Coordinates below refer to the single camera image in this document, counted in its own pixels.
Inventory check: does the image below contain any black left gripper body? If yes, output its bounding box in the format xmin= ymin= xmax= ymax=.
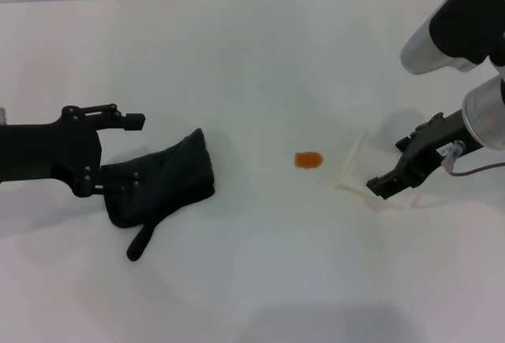
xmin=0 ymin=105 xmax=105 ymax=199

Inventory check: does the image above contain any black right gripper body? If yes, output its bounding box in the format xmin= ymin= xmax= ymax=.
xmin=410 ymin=109 xmax=473 ymax=181

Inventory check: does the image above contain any dark blue rag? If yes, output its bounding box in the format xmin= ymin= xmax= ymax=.
xmin=100 ymin=128 xmax=217 ymax=263

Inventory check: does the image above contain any orange liquid stain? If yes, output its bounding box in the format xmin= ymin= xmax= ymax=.
xmin=294 ymin=151 xmax=324 ymax=170

